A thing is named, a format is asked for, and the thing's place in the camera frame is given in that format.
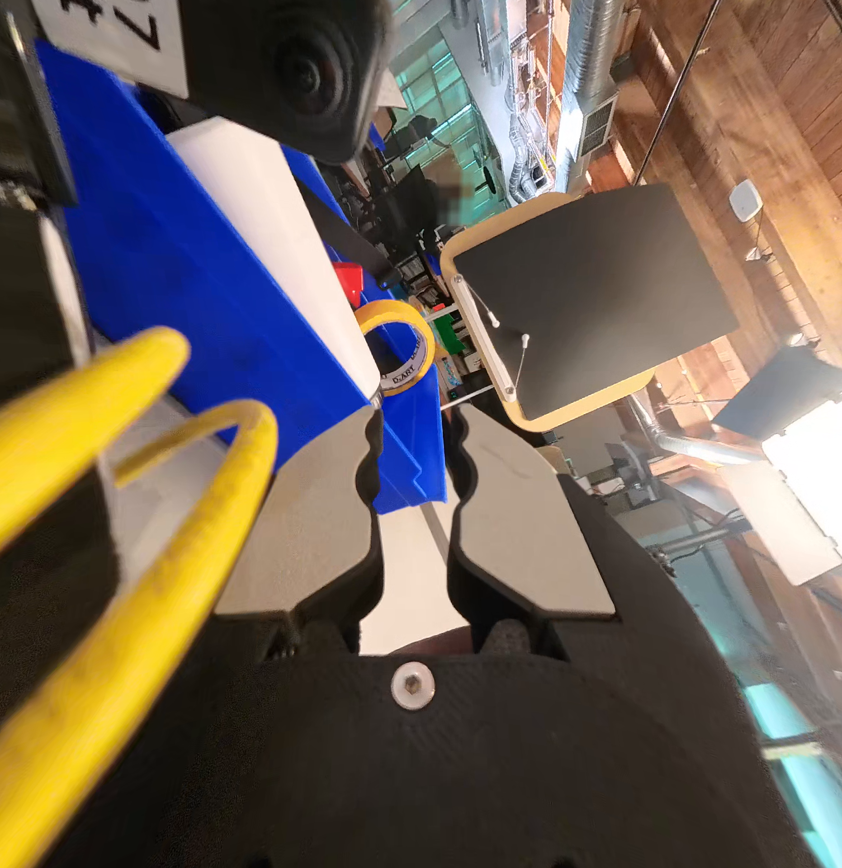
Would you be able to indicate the yellow tape roll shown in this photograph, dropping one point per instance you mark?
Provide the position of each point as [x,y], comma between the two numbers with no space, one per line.
[394,310]

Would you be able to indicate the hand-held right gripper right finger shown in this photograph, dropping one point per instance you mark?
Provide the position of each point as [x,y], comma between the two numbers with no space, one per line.
[529,542]

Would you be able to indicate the white bottle with black lid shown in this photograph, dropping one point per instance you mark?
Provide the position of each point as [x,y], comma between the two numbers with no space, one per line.
[272,237]

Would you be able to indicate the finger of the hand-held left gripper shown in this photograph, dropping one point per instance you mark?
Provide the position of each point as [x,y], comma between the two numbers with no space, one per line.
[21,305]
[48,597]

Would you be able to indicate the green box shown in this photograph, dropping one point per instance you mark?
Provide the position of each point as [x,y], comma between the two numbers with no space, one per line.
[449,333]

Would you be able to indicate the silver flexible duct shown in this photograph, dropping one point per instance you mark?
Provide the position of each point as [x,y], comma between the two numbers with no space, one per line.
[692,444]

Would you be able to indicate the red plastic block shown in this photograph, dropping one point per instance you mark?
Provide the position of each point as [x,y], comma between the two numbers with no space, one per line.
[348,278]

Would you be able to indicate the black ceiling rod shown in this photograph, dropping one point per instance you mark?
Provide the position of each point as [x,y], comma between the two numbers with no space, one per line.
[677,91]

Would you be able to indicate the white ceiling vent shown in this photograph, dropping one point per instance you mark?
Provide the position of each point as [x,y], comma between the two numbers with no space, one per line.
[597,125]

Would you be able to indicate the blue plastic bin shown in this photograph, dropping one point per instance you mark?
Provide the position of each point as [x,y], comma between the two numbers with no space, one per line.
[190,271]

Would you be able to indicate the bright softbox light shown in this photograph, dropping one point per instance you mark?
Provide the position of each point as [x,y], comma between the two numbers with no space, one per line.
[814,461]

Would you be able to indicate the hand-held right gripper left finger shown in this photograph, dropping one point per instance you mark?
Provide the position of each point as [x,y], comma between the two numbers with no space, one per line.
[319,536]

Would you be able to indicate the metal air duct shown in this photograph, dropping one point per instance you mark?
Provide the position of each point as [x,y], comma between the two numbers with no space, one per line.
[587,47]

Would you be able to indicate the black board with tan rim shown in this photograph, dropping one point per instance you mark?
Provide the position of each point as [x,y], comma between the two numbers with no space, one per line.
[597,291]

